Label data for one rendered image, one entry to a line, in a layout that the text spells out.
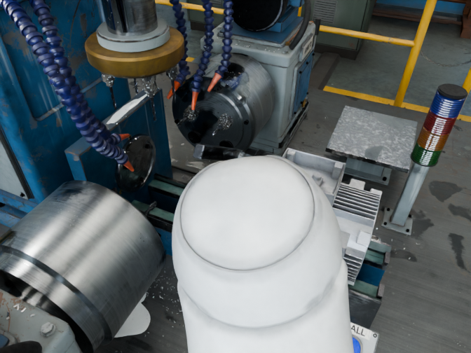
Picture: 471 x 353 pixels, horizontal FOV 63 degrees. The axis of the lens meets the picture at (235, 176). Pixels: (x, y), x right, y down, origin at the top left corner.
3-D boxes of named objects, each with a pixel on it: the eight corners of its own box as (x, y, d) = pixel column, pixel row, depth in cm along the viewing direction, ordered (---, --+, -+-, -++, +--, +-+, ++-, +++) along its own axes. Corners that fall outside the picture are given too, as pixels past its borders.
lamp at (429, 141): (415, 147, 91) (422, 131, 88) (418, 134, 95) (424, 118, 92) (443, 154, 89) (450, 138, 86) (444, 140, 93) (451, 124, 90)
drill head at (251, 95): (159, 162, 111) (147, 82, 94) (221, 97, 139) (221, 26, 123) (239, 187, 103) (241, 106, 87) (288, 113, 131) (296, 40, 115)
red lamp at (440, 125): (422, 131, 88) (428, 114, 85) (424, 118, 92) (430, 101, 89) (450, 138, 86) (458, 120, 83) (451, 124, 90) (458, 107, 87)
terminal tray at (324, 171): (267, 205, 76) (269, 178, 72) (284, 173, 84) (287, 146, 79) (326, 224, 73) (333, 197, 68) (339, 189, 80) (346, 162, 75)
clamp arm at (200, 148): (231, 159, 100) (188, 156, 76) (235, 148, 100) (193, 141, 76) (244, 162, 99) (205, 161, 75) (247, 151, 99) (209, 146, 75)
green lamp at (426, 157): (409, 162, 94) (415, 147, 91) (412, 148, 98) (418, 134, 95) (436, 169, 92) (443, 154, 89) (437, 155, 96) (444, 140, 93)
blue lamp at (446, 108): (428, 114, 85) (436, 96, 82) (430, 101, 89) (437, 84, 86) (458, 120, 83) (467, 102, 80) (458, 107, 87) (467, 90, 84)
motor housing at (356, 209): (255, 267, 84) (260, 206, 71) (284, 209, 97) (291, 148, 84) (348, 302, 78) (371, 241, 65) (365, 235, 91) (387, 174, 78)
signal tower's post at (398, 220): (380, 226, 109) (432, 94, 81) (384, 208, 114) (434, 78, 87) (410, 236, 106) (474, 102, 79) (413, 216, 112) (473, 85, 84)
